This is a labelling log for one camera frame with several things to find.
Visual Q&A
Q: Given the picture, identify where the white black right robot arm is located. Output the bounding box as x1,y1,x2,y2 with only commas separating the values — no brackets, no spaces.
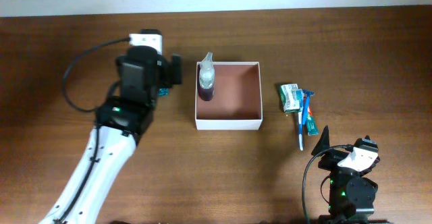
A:
311,127,380,223

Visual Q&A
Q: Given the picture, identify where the blue white toothbrush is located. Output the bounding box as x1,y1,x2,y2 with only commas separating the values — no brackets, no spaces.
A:
294,89,305,151

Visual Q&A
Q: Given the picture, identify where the green white soap packet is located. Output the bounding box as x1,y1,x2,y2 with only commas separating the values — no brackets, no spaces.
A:
279,84,303,113

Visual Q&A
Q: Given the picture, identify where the pink open cardboard box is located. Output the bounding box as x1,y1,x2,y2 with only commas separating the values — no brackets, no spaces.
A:
194,61,263,130

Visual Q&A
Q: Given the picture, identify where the green red toothpaste tube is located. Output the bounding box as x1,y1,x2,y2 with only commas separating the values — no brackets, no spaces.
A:
305,105,319,136

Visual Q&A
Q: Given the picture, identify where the green Listerine mouthwash bottle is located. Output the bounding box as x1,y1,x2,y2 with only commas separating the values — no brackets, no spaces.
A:
158,88,169,96

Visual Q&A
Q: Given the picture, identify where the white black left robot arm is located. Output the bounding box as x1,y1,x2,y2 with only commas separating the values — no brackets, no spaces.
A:
42,46,182,223

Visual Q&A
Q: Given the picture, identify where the blue disposable razor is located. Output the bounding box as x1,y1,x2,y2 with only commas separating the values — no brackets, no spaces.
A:
302,89,315,125

